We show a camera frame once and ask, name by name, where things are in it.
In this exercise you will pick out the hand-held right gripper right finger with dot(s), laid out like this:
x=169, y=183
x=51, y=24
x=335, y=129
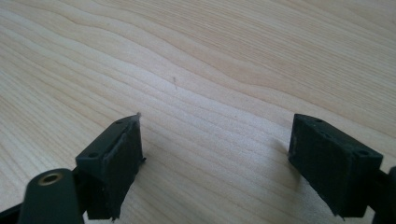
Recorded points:
x=330, y=168

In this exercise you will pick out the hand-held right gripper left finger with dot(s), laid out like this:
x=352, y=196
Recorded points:
x=113, y=168

